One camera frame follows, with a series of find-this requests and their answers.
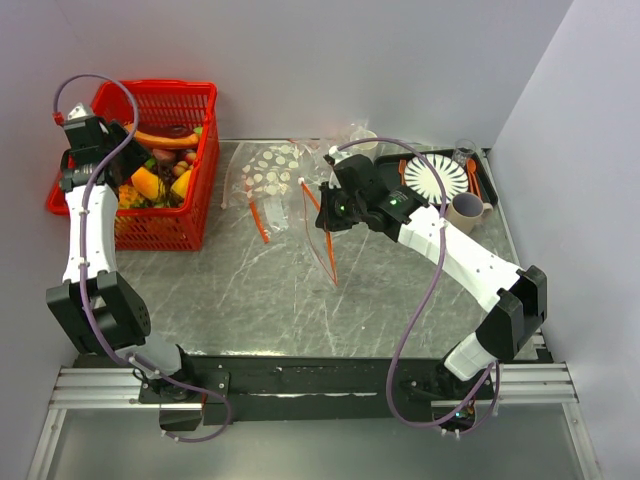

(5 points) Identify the orange mango toy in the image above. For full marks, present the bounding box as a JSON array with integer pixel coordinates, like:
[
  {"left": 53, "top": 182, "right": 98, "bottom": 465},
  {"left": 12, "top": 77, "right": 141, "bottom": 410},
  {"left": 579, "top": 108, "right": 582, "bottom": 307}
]
[{"left": 131, "top": 167, "right": 165, "bottom": 202}]

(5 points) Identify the clear zip bag orange zipper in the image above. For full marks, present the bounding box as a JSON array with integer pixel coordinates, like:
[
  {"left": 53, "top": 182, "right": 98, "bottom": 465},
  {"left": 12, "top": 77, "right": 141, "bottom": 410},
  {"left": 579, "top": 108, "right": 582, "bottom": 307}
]
[{"left": 297, "top": 177, "right": 339, "bottom": 287}]

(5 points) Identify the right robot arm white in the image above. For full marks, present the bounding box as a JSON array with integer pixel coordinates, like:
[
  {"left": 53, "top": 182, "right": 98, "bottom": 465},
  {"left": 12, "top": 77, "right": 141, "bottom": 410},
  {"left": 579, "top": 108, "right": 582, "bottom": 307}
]
[{"left": 315, "top": 148, "right": 547, "bottom": 398}]

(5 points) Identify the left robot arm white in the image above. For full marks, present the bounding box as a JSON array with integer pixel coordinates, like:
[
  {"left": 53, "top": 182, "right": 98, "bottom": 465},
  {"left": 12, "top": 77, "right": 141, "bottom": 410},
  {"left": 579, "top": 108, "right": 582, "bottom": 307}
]
[{"left": 46, "top": 111, "right": 199, "bottom": 402}]

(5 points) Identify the crumpled clear plastic bag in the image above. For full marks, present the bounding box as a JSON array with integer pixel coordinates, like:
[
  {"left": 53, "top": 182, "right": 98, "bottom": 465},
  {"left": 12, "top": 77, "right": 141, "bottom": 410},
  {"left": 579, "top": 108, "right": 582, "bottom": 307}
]
[{"left": 291, "top": 119, "right": 378, "bottom": 197}]

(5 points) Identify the polka dot zip bag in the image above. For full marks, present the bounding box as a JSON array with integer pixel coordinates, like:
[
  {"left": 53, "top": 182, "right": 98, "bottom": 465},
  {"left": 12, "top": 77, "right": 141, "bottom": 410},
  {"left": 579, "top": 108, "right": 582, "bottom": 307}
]
[{"left": 221, "top": 142, "right": 312, "bottom": 209}]

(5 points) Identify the orange plastic fork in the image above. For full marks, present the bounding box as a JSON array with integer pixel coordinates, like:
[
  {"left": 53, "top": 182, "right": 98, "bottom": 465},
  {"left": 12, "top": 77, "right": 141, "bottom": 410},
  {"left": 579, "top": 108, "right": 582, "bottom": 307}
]
[{"left": 398, "top": 160, "right": 407, "bottom": 185}]

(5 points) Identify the striped white plate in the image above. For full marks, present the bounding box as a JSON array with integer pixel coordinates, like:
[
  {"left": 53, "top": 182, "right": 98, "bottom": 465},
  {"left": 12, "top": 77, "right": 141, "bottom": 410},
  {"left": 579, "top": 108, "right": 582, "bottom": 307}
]
[{"left": 403, "top": 153, "right": 469, "bottom": 205}]

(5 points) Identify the cream ceramic mug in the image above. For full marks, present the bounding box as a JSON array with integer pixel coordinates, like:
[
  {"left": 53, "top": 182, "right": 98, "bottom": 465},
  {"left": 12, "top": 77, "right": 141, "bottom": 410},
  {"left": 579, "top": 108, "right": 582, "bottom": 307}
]
[{"left": 350, "top": 128, "right": 378, "bottom": 156}]

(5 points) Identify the spiky yellow fruit toy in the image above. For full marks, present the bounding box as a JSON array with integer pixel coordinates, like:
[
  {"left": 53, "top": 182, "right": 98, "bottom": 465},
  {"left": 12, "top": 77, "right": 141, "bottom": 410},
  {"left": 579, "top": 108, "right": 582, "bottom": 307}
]
[{"left": 118, "top": 184, "right": 149, "bottom": 210}]

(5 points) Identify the dark grape bunch toy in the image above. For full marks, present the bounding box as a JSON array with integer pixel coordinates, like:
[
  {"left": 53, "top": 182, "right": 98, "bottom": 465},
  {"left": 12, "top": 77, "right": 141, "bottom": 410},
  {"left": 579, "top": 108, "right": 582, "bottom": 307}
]
[{"left": 154, "top": 164, "right": 176, "bottom": 190}]

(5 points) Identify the red plastic basket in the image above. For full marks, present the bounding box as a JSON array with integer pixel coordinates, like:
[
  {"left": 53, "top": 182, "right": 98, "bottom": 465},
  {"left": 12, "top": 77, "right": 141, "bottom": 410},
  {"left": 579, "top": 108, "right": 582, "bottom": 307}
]
[{"left": 47, "top": 79, "right": 219, "bottom": 251}]

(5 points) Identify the beige mug purple inside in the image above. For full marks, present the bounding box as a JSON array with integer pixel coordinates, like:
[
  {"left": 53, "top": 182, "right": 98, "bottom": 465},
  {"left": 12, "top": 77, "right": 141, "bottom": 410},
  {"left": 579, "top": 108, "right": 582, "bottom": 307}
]
[{"left": 445, "top": 192, "right": 493, "bottom": 235}]

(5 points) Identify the orange plastic spoon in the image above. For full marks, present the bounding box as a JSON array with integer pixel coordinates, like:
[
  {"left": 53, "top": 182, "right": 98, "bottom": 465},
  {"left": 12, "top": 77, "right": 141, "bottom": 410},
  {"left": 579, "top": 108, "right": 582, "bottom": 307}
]
[{"left": 466, "top": 157, "right": 482, "bottom": 198}]

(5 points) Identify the clear drinking glass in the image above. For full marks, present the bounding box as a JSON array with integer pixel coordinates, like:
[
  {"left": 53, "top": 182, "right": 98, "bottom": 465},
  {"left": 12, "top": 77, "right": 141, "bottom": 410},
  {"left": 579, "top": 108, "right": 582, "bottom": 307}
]
[{"left": 452, "top": 139, "right": 476, "bottom": 167}]

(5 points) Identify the yellow bell pepper toy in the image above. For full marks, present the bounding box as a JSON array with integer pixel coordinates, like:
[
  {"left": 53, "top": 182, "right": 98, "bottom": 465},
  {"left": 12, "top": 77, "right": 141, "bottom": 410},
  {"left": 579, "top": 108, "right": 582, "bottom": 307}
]
[{"left": 170, "top": 170, "right": 193, "bottom": 201}]

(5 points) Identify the black serving tray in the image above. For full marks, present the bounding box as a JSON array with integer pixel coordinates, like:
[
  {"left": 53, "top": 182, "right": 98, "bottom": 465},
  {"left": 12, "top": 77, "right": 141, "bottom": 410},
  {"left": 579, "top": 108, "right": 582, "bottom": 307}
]
[{"left": 374, "top": 149, "right": 498, "bottom": 206}]

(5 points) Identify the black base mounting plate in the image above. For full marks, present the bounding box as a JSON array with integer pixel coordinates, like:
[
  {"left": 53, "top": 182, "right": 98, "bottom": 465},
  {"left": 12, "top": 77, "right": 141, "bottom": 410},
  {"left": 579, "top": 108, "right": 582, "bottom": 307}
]
[{"left": 74, "top": 352, "right": 554, "bottom": 426}]

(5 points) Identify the aluminium rail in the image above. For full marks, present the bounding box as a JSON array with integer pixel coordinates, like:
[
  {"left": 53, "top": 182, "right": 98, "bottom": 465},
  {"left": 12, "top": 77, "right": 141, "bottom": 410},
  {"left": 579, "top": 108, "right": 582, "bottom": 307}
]
[{"left": 48, "top": 364, "right": 578, "bottom": 410}]

